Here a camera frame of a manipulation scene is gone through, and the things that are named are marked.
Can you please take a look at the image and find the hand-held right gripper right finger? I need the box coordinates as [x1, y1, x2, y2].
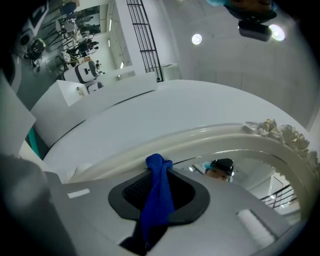
[154, 167, 292, 256]

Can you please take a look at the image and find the black head-mounted camera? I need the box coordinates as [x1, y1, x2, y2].
[237, 14, 274, 43]

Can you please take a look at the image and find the teal rolled mat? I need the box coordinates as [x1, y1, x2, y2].
[26, 126, 39, 156]

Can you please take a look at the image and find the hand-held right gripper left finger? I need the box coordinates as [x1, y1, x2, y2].
[46, 168, 154, 256]

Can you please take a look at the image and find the oval white-framed mirror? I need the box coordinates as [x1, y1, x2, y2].
[67, 118, 320, 227]

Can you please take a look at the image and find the white appliance with black band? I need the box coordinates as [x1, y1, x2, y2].
[74, 59, 99, 85]
[86, 81, 105, 95]

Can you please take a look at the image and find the person's face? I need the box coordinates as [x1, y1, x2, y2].
[228, 0, 275, 15]

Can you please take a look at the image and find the blue cloth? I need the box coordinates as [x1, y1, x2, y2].
[139, 153, 176, 251]

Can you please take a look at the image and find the teal hair cap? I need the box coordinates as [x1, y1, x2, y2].
[206, 0, 229, 8]

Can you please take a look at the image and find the black metal railing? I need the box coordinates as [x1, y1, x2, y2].
[126, 0, 165, 83]

